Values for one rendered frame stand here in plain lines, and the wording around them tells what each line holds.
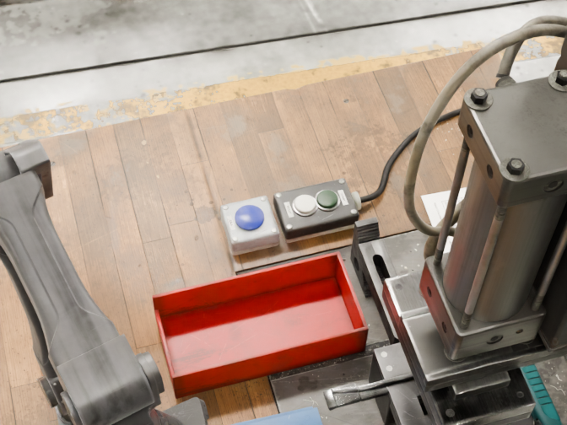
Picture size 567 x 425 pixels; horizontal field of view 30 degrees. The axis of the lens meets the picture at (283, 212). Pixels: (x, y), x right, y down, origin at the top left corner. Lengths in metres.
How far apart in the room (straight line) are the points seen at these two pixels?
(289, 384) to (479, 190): 0.57
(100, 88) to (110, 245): 1.42
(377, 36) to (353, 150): 1.44
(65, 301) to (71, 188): 0.58
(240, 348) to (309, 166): 0.31
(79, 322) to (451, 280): 0.34
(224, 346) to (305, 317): 0.11
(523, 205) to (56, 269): 0.42
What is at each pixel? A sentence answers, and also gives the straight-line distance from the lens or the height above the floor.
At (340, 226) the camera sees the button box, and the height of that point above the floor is 0.91.
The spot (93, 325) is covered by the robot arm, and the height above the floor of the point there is 1.29.
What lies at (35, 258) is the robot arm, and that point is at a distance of 0.98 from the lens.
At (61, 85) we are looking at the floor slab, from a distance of 2.89.
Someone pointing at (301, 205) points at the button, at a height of 0.94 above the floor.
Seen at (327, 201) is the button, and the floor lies 0.94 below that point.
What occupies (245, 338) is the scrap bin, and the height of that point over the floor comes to 0.91.
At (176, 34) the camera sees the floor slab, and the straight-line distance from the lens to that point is 2.98.
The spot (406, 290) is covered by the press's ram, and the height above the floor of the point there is 1.14.
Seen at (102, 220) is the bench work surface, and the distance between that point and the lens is 1.50.
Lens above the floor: 2.12
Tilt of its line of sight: 55 degrees down
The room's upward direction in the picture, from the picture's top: 2 degrees clockwise
